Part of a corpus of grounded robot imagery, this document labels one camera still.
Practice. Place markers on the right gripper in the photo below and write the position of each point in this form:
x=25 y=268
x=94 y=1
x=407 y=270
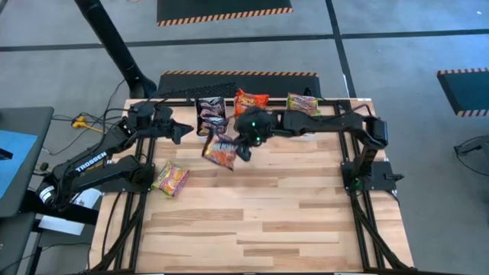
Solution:
x=254 y=128

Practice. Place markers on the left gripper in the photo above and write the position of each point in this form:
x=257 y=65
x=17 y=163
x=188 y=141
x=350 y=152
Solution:
x=162 y=122

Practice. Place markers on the lime chili shrimp ramen pack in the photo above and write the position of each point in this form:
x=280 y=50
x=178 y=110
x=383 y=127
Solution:
x=170 y=178
x=303 y=104

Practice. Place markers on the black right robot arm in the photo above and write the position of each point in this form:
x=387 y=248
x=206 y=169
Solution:
x=317 y=122

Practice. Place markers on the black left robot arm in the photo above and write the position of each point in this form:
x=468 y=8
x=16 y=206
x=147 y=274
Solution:
x=91 y=162

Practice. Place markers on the white plastic bin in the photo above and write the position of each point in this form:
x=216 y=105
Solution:
x=196 y=122
x=305 y=137

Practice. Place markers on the red-orange ramen noodle pack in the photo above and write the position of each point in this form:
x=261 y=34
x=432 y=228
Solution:
x=250 y=102

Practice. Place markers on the black striped-edge floor mat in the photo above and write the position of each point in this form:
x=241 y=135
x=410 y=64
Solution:
x=466 y=91
x=221 y=7
x=267 y=86

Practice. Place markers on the yellow power plug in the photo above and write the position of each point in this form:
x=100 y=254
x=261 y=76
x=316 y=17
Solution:
x=79 y=123

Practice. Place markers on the black stand pole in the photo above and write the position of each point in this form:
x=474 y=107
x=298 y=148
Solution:
x=111 y=38

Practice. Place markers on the white paper sheet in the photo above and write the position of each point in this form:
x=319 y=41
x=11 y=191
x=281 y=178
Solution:
x=57 y=225

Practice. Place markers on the dark grey desk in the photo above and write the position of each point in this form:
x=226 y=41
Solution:
x=23 y=118

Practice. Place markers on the blue sheet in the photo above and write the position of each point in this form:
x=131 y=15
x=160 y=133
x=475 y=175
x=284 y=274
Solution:
x=15 y=160

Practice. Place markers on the black stand leg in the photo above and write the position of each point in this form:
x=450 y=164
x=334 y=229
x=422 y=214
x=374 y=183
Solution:
x=473 y=145

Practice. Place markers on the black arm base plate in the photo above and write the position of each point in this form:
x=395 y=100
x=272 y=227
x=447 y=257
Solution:
x=382 y=177
x=126 y=187

